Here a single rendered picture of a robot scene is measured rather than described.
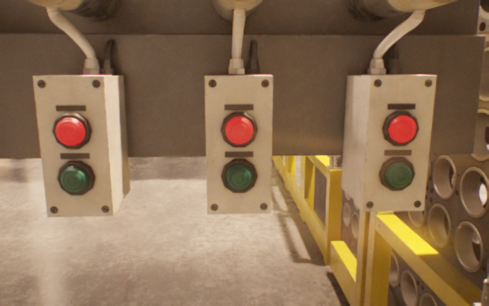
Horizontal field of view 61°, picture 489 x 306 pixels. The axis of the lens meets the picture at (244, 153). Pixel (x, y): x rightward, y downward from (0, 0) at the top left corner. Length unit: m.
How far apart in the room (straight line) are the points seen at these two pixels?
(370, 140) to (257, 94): 0.13
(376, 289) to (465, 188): 1.28
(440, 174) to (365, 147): 2.22
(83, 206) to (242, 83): 0.21
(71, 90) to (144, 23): 0.15
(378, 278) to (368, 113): 0.83
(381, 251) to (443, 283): 0.36
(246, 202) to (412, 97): 0.21
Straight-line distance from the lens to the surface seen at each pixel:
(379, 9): 0.50
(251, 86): 0.43
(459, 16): 0.63
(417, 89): 0.47
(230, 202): 0.45
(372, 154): 0.47
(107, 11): 0.54
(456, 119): 0.60
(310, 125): 0.53
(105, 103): 0.45
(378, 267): 1.22
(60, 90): 0.46
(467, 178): 2.41
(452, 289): 0.85
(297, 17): 0.56
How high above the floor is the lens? 0.78
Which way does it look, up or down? 12 degrees down
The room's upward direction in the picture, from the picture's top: straight up
